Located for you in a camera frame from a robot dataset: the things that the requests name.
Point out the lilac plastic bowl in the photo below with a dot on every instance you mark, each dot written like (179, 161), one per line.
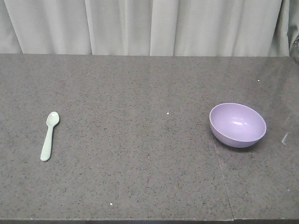
(237, 125)

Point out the pale green plastic spoon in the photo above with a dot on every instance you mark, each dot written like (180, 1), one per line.
(52, 120)

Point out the white pleated curtain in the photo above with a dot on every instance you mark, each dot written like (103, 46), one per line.
(150, 27)

